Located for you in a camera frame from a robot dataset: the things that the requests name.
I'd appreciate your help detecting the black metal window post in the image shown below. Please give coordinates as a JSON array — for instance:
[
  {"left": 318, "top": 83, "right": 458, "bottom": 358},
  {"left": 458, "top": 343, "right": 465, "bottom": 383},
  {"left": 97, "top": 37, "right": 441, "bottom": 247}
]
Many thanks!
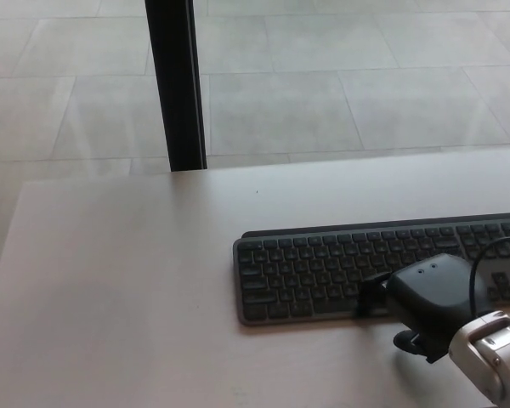
[{"left": 144, "top": 0, "right": 208, "bottom": 173}]

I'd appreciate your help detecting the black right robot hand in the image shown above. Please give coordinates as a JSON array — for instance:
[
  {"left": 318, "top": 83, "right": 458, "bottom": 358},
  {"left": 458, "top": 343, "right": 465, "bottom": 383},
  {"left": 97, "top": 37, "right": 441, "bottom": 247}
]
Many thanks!
[{"left": 354, "top": 253, "right": 489, "bottom": 365}]

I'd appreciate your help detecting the black wireless keyboard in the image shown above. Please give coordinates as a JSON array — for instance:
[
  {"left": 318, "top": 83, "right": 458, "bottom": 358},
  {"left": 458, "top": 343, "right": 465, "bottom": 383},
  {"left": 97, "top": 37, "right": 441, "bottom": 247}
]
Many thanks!
[{"left": 232, "top": 211, "right": 510, "bottom": 327}]

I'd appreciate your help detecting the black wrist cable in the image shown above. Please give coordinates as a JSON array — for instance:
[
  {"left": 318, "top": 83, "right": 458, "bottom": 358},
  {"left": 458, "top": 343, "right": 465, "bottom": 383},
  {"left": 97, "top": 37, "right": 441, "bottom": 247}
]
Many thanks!
[{"left": 467, "top": 235, "right": 510, "bottom": 319}]

